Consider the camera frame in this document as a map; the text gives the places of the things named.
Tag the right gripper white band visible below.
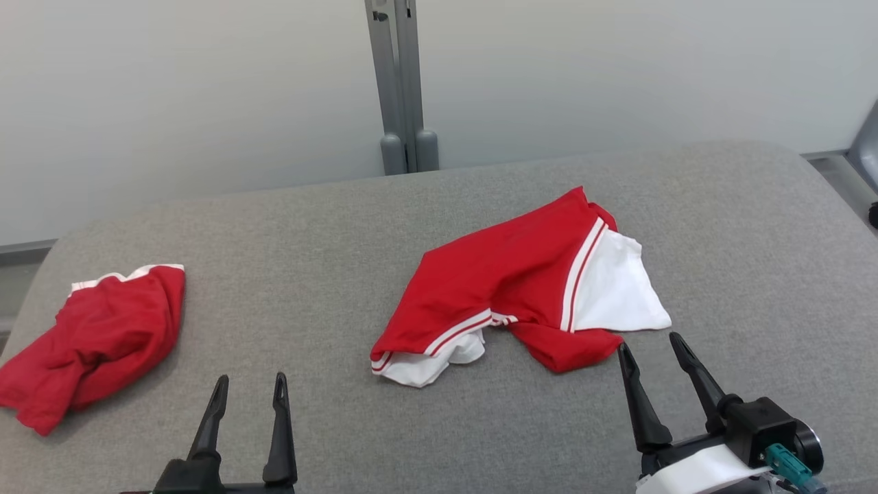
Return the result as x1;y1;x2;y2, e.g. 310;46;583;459
617;332;783;494

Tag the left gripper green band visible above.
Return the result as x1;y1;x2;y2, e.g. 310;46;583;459
152;372;298;494

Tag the red shorts white trim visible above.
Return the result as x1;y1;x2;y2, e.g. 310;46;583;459
0;263;187;437

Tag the red white jersey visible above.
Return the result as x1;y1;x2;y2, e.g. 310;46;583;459
370;186;673;389

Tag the grey fabric sofa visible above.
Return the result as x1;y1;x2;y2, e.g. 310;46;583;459
0;141;878;494

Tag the teal cable connector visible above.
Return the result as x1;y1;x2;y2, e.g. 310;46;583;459
764;443;828;494

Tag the grey metal post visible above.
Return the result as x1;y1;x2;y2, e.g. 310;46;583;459
364;0;440;176

